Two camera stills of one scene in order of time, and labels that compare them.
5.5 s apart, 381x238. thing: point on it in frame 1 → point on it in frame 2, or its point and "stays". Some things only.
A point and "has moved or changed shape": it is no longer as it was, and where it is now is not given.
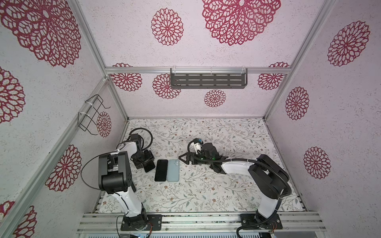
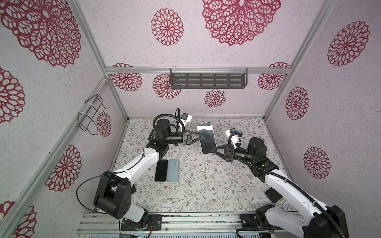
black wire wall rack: (87, 119) stays
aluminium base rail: (99, 221) stays
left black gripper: (149, 155) → (187, 138)
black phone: (148, 165) has moved or changed shape
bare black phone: (161, 170) stays
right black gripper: (187, 156) → (228, 155)
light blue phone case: (173, 171) stays
